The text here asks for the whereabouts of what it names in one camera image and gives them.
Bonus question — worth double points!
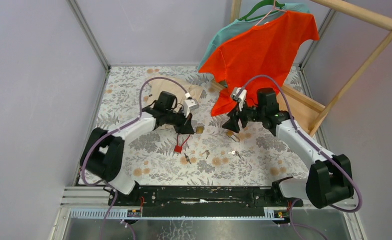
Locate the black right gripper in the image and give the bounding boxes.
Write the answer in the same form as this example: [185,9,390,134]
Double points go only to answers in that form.
[222,99,265,134]

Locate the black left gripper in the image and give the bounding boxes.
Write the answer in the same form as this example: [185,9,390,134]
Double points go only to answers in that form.
[164,107,195,135]

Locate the brass padlock with keys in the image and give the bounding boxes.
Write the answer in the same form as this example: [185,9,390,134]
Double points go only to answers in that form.
[226,130,240,143]

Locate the red cable lock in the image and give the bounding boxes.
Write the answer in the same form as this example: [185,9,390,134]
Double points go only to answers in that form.
[173,133,191,154]

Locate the silver keys of red lock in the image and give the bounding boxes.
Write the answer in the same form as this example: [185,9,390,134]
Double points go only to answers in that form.
[184,153,192,164]

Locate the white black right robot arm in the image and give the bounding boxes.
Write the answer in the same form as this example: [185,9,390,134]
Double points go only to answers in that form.
[222,87,355,209]

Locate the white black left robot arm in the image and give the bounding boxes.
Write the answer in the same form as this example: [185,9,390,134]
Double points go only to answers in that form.
[80,91,198,206]

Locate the floral patterned table mat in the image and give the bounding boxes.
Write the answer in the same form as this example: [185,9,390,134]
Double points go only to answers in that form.
[96,66,308,186]

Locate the beige folded cloth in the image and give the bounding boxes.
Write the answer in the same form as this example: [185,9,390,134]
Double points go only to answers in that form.
[145,77,204,130]

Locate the orange t-shirt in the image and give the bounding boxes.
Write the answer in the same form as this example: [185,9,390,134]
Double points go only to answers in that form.
[199,10,319,116]

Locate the teal t-shirt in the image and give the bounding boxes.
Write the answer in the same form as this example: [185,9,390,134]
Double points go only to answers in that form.
[197,0,311,70]

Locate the pink clothes hanger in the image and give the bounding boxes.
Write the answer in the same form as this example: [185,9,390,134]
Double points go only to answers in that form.
[255,0,286,26]

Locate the green clothes hanger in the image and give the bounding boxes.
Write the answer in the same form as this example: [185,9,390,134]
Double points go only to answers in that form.
[238,0,285,22]

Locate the wooden clothes rack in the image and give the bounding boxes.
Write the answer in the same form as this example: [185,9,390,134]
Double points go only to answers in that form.
[210,0,392,137]

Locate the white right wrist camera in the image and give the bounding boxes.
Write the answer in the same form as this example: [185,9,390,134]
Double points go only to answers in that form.
[230,87,247,112]

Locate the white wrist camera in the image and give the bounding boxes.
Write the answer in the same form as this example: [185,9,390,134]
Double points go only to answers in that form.
[230,87,247,112]
[182,92,198,118]

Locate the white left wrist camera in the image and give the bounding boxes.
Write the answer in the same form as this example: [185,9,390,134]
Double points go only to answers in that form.
[182,92,198,118]

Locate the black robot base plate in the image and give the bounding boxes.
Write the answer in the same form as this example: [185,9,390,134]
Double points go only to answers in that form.
[108,182,294,212]

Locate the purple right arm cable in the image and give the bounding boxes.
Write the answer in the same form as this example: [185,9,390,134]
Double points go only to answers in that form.
[239,74,363,214]

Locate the white slotted cable duct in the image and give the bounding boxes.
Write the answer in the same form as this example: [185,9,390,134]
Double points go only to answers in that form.
[70,205,290,223]

